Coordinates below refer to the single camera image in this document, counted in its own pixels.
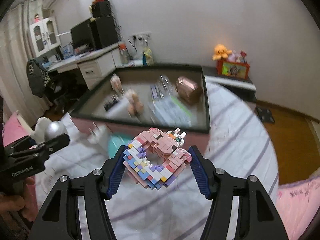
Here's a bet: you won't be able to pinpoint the silver white round device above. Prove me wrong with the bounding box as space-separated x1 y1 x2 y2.
44 121 68 141

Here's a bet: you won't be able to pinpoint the white charger plug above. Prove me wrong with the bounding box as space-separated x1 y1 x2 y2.
88 123 111 150

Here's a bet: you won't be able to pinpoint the teal oval case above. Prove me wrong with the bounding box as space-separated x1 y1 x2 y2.
107 133 133 158

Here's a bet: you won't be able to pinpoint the black hair clip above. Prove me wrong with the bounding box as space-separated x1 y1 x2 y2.
104 95 120 112

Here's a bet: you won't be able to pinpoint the pink hair doll figure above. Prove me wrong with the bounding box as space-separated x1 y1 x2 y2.
124 89 144 116

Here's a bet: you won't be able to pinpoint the pink building block model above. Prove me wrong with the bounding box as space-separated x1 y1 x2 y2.
123 127 192 190

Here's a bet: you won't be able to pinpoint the blue small box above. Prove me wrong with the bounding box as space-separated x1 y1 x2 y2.
150 85 164 101

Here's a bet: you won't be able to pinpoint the person's left hand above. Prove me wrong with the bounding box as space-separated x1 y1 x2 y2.
0 177 36 240

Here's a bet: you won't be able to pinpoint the pink blanket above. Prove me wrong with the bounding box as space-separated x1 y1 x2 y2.
1 113 38 222

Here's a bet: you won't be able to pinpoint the beige curtain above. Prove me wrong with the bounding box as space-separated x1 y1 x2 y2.
1 0 49 126

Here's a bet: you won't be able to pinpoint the dark jacket on chair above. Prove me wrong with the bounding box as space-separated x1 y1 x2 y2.
26 59 53 98

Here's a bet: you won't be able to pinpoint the black office chair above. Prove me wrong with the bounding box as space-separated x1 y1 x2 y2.
45 72 81 113

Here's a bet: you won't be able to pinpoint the pink black storage box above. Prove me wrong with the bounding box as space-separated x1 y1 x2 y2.
71 64 210 151

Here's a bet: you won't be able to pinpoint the white desk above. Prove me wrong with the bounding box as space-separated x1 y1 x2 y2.
48 42 124 90

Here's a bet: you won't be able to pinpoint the small pink block figure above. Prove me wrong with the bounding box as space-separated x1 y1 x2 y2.
110 74 123 94

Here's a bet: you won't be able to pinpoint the white glass door cabinet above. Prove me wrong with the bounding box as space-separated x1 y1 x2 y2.
29 17 61 57

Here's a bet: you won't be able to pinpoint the black computer monitor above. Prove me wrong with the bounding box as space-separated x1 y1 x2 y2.
71 19 94 49

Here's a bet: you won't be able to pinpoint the orange cap bottle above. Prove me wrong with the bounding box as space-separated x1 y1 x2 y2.
119 43 130 64

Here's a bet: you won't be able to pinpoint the teal plastic packet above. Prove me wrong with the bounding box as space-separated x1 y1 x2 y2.
149 96 193 127

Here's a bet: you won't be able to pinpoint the white low side cabinet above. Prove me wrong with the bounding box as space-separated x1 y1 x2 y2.
120 60 258 103

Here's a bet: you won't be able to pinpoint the pink doll on cabinet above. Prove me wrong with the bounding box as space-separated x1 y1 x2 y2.
34 14 40 23

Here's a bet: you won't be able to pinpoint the black computer tower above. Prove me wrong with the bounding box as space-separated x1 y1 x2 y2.
90 16 118 50

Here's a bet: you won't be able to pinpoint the blue yellow snack bag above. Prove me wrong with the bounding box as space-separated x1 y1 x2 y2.
143 47 154 66

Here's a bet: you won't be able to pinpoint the rose gold metal can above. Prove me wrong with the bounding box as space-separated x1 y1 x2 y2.
176 76 203 105

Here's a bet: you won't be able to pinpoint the red toy box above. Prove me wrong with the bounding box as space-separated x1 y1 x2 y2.
216 60 250 80

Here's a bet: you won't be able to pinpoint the black speaker box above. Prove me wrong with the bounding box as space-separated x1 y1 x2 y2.
91 0 112 18

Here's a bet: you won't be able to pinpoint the orange octopus plush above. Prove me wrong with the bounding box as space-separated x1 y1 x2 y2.
212 44 232 61

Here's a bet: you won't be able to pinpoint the wall power outlet strip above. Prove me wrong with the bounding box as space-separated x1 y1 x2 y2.
131 31 152 41

